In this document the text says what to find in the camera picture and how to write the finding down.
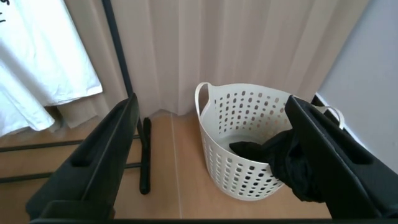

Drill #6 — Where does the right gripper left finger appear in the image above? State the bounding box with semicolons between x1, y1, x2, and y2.
25;93;140;220

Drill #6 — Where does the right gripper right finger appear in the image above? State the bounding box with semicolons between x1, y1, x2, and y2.
284;95;398;218

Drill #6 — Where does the black garment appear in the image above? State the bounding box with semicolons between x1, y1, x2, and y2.
229;129;326;203

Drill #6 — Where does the white printed t-shirt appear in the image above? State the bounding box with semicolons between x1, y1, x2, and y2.
0;0;103;138

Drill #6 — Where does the white laundry basket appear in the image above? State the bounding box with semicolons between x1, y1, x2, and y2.
195;82;346;202

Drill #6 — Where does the black clothes rack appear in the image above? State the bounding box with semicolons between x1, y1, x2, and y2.
0;0;153;195

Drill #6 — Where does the beige curtain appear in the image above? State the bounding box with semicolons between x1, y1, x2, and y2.
55;0;369;130

